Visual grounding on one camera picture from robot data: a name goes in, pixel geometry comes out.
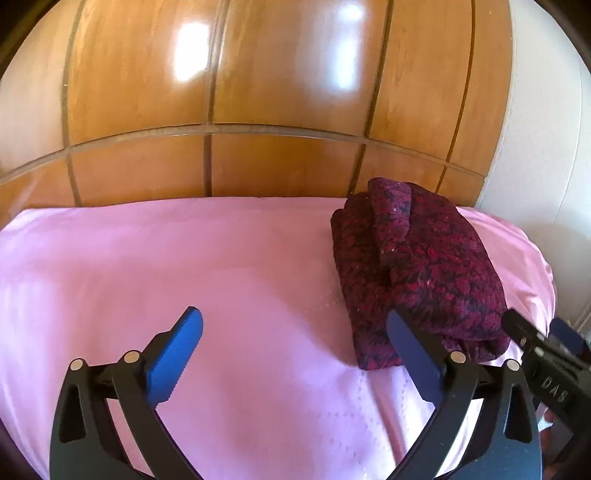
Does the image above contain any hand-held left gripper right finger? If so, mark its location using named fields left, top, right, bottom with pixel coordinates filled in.
left=387, top=309, right=544, bottom=480

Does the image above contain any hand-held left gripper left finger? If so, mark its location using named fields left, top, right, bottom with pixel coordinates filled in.
left=48, top=305, right=205, bottom=480

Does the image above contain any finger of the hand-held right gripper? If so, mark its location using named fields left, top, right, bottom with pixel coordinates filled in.
left=502, top=309, right=549, bottom=354
left=549, top=318, right=590, bottom=352

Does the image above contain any red and black patterned sweater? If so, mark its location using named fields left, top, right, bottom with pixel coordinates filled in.
left=330, top=176, right=511, bottom=371

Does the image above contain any pink bed sheet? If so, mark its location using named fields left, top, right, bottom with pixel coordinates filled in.
left=0, top=196, right=556, bottom=480

